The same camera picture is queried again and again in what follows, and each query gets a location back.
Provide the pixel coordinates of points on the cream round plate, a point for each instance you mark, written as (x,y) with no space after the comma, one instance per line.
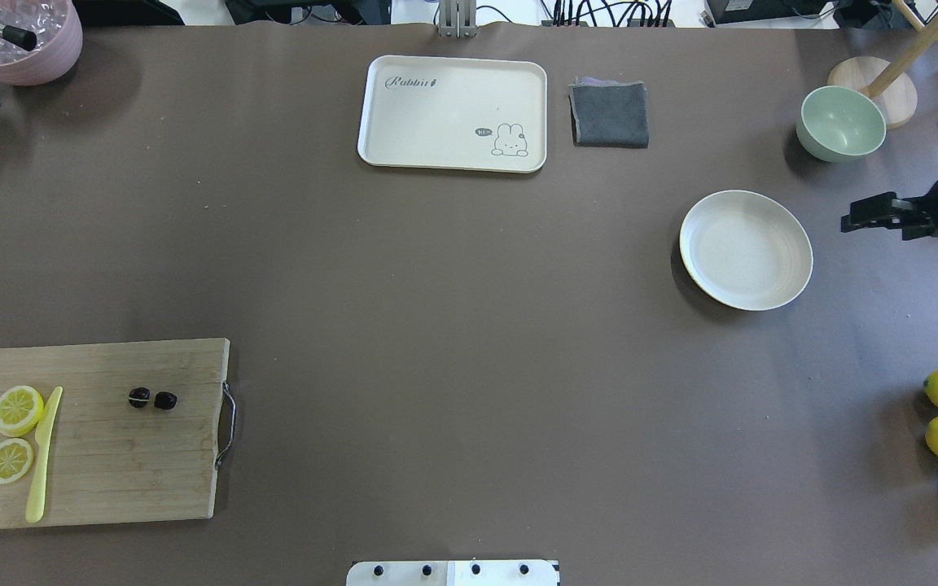
(745,250)

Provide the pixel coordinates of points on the cream rabbit tray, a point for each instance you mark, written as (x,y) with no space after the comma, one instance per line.
(433,112)

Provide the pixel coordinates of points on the dark cherry right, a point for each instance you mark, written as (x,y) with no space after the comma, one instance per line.
(165,400)

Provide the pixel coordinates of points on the mint green bowl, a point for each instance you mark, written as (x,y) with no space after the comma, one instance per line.
(838,125)

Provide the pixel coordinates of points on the wooden cup stand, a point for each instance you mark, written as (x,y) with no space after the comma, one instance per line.
(887,83)

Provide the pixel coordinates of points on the grey folded cloth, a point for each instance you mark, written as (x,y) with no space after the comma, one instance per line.
(609,113)

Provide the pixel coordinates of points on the bamboo cutting board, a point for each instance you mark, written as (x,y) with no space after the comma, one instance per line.
(113,463)

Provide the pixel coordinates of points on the pink bowl with ice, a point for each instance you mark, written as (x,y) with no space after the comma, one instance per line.
(40,41)

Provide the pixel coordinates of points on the lemon slice near edge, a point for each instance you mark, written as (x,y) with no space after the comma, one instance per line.
(21,410)

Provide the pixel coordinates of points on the yellow plastic knife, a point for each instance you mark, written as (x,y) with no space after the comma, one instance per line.
(37,494)

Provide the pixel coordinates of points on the aluminium frame post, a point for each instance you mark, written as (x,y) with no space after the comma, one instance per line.
(457,18)

